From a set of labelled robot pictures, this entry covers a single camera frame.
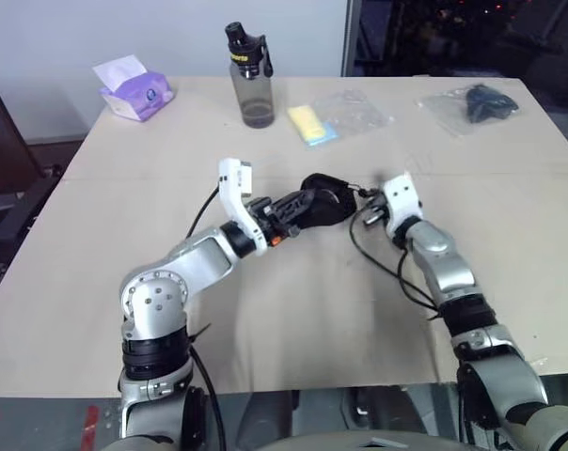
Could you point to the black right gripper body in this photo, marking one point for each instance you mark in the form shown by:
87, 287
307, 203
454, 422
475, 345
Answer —
380, 206

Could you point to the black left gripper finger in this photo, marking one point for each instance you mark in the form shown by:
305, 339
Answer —
302, 217
297, 199

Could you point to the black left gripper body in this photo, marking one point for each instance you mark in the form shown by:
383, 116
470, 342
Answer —
270, 221

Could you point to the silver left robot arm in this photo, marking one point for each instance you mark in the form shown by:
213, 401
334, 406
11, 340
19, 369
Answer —
197, 260

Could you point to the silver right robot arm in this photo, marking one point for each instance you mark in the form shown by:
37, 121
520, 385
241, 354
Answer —
446, 277

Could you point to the yellow cloth in plastic wrap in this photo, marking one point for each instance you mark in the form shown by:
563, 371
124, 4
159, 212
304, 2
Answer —
310, 123

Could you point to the clear crumpled plastic bag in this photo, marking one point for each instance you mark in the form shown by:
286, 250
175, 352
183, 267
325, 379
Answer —
352, 110

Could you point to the clear flat plastic bag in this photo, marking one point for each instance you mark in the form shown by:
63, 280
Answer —
446, 110

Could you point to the grey water bottle black lid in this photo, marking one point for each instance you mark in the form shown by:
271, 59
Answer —
253, 89

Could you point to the purple tissue pack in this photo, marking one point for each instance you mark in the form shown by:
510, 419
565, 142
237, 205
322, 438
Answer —
138, 94

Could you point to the black cabinet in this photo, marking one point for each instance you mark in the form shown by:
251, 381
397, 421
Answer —
2, 136

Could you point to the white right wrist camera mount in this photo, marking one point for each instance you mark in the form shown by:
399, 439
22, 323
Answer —
404, 199

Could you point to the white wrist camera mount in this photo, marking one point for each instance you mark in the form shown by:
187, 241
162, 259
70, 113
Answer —
404, 199
232, 188

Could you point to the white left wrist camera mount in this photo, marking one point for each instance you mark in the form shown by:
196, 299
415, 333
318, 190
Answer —
232, 188

